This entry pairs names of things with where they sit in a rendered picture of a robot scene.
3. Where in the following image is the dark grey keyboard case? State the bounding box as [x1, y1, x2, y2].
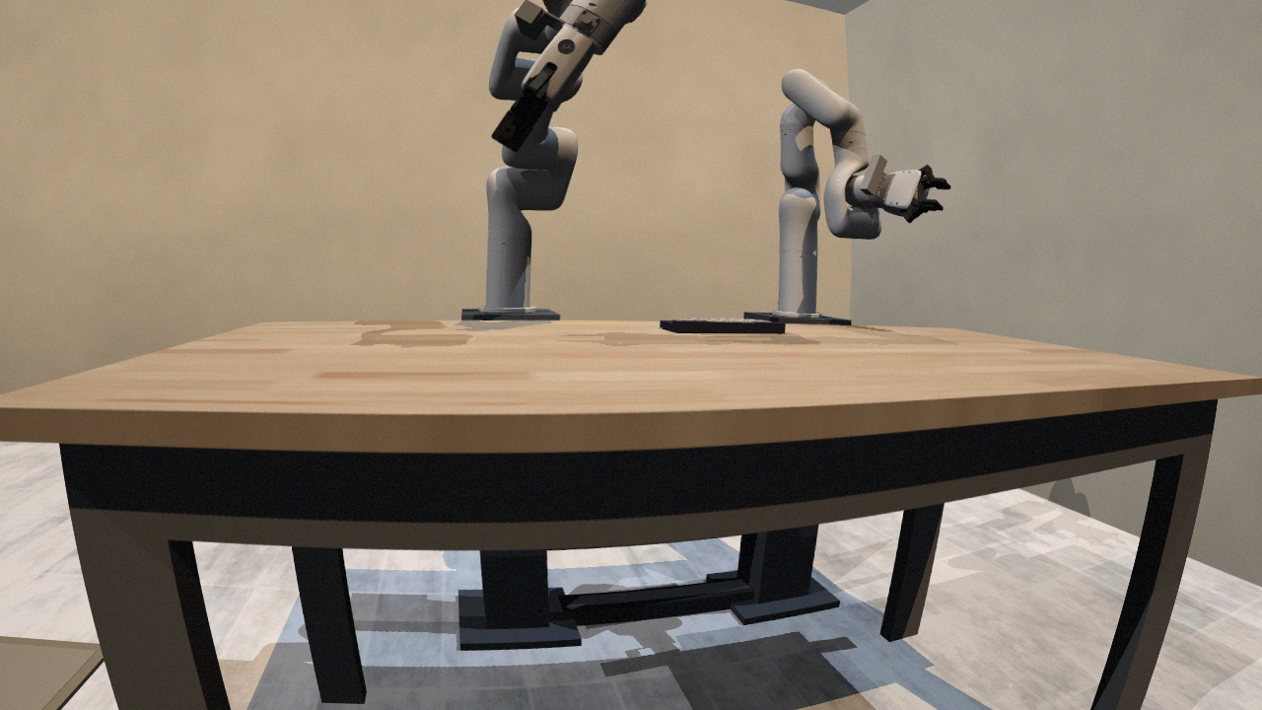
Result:
[660, 318, 786, 334]

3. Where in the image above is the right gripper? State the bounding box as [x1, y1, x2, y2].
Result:
[491, 23, 604, 153]

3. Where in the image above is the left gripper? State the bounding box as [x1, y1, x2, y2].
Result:
[877, 165, 952, 223]

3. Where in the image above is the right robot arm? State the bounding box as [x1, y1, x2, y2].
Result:
[480, 0, 647, 314]

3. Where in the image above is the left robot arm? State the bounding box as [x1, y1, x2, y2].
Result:
[772, 69, 890, 319]

